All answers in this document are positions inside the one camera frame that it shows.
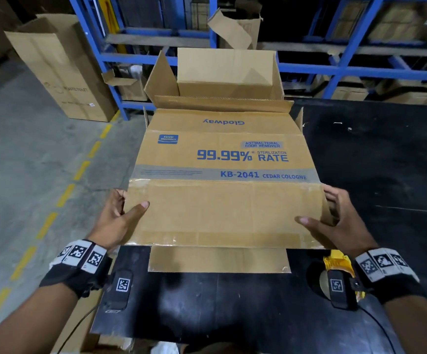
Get scrap cardboard sheet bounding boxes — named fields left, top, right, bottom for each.
left=51, top=289, right=103, bottom=354

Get person's right forearm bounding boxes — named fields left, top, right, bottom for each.
left=383, top=294, right=427, bottom=354

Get black camera cable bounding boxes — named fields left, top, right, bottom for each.
left=357, top=305, right=397, bottom=354
left=57, top=304, right=100, bottom=354

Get torn box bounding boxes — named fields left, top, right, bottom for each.
left=208, top=0, right=263, bottom=50

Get closed brown cardboard box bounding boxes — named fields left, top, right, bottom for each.
left=322, top=75, right=369, bottom=102

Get person's left forearm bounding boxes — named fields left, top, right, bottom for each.
left=0, top=282, right=78, bottom=354

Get yellow rack guard post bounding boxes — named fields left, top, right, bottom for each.
left=97, top=0, right=120, bottom=33

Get right wristband with marker tags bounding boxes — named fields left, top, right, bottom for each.
left=353, top=248, right=427, bottom=305

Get small box low shelf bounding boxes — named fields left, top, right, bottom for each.
left=101, top=64, right=149, bottom=102

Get person's right hand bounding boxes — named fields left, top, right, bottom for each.
left=294, top=184, right=378, bottom=259

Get stack of shelved brown boxes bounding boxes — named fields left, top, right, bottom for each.
left=331, top=0, right=427, bottom=43

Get wooden shelf plank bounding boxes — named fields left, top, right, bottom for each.
left=104, top=32, right=427, bottom=58

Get yellow tape dispenser with tape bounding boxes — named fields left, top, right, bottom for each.
left=318, top=249, right=366, bottom=303

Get tall brown cardboard box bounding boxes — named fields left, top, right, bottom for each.
left=5, top=13, right=118, bottom=123

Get blue metal storage rack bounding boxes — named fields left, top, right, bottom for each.
left=67, top=0, right=427, bottom=121

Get wristband with marker tags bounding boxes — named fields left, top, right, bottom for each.
left=353, top=248, right=427, bottom=305
left=39, top=239, right=113, bottom=299

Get wide brown cardboard box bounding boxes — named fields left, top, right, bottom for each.
left=383, top=81, right=427, bottom=106

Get person's body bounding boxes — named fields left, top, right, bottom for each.
left=178, top=341, right=244, bottom=354

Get person's left hand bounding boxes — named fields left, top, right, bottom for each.
left=88, top=188, right=151, bottom=253

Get pink-striped cardboard box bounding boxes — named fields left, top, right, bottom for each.
left=144, top=47, right=295, bottom=114

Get black right camera cable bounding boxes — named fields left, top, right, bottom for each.
left=357, top=305, right=397, bottom=354

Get left wristband with marker tags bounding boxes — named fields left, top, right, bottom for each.
left=39, top=239, right=113, bottom=299

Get black left camera cable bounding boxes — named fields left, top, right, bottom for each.
left=57, top=304, right=100, bottom=354

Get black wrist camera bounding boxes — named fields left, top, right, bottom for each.
left=104, top=269, right=134, bottom=314
left=326, top=268, right=358, bottom=311

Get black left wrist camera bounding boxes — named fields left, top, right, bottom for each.
left=104, top=269, right=134, bottom=314

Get taped cardboard sheet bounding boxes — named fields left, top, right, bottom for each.
left=123, top=106, right=334, bottom=274

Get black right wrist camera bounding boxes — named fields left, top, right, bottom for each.
left=326, top=268, right=358, bottom=311

